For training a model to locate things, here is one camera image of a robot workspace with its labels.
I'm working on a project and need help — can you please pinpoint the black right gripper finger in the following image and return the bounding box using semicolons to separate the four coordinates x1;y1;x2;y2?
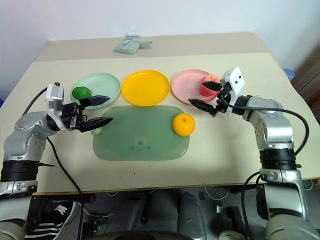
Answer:
202;80;222;92
188;98;217;117

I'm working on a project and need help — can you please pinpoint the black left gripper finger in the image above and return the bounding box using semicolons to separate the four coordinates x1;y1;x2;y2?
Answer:
75;116;114;133
79;95;111;111

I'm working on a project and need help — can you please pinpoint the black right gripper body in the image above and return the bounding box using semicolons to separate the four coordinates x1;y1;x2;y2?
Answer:
211;82;233;117

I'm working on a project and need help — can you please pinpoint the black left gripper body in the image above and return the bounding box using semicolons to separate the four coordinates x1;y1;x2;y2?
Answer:
59;101;88;132

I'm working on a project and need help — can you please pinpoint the pink apple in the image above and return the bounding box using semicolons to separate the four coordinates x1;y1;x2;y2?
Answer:
199;74;222;98

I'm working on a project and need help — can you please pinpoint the green lime fruit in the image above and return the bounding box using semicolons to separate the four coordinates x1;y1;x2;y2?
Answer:
71;86;92;101

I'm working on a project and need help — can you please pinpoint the light green round plate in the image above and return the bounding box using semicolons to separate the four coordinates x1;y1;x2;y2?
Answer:
70;72;122;111

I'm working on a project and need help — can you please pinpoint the pink round plate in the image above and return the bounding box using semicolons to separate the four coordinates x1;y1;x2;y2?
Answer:
170;69;221;106

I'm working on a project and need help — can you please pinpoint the yellow round plate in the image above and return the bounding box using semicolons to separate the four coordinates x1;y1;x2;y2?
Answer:
121;69;171;108

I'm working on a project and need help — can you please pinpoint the orange mandarin fruit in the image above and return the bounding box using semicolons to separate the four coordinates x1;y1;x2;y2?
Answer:
172;112;196;137

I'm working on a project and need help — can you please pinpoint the green rectangular tray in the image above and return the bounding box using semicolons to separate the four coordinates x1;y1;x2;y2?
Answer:
91;104;191;161

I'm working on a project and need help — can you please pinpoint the clear plastic bag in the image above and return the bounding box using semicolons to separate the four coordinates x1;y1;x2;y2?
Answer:
112;32;154;55

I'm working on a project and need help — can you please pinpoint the blue round object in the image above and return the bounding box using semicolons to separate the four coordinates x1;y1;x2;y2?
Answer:
284;67;297;81

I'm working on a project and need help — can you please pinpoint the black white striped shoe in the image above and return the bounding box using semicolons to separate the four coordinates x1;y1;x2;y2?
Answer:
24;197;76;240

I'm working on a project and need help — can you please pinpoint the dark rounded shape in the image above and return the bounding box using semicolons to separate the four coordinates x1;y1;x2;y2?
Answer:
176;192;207;240

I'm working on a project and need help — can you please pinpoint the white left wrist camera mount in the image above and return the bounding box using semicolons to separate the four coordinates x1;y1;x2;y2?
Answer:
45;83;70;131

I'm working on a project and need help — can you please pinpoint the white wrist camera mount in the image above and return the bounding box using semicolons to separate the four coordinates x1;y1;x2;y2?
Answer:
45;83;70;131
219;66;245;115

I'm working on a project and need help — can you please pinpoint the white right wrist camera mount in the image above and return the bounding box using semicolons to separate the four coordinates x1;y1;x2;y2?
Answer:
219;66;245;115

